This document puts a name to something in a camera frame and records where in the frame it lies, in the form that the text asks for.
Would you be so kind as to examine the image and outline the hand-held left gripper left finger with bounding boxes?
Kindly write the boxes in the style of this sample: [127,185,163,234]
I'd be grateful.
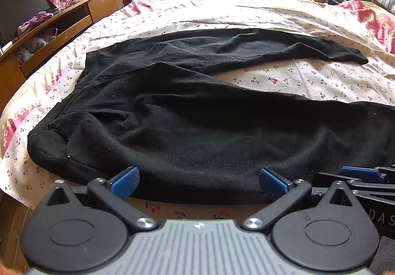
[46,166,158,231]

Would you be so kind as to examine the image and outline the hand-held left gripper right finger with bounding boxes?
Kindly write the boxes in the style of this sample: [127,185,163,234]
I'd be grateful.
[242,168,356,231]

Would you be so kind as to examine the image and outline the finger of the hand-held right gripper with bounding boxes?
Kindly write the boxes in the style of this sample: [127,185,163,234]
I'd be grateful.
[312,171,395,201]
[338,165,395,182]

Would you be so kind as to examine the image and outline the black pants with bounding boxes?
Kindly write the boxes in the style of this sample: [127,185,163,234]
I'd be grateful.
[27,28,395,206]

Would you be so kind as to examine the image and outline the cherry print bedsheet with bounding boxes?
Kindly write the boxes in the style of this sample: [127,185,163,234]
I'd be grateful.
[0,0,395,221]

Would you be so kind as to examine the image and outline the pink floral quilt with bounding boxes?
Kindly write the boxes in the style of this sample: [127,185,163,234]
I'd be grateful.
[0,0,395,152]

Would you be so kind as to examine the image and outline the grey crumpled cloth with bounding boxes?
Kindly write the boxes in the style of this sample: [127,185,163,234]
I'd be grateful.
[15,28,59,64]

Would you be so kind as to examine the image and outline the wooden side cabinet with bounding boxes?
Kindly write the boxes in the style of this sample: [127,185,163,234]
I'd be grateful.
[0,0,119,109]

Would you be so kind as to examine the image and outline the purple cloth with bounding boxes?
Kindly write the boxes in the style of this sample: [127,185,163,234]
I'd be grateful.
[17,11,58,36]

